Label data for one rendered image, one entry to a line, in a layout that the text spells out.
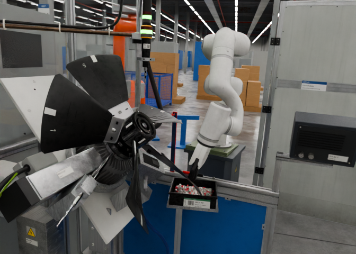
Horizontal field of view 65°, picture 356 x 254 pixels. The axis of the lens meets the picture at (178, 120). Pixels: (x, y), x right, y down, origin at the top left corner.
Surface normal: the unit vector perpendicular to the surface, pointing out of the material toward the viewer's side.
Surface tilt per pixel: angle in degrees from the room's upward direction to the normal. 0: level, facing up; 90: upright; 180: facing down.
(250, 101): 90
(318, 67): 89
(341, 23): 91
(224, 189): 90
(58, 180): 50
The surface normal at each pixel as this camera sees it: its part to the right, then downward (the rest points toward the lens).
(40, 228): -0.35, 0.19
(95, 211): 0.75, -0.53
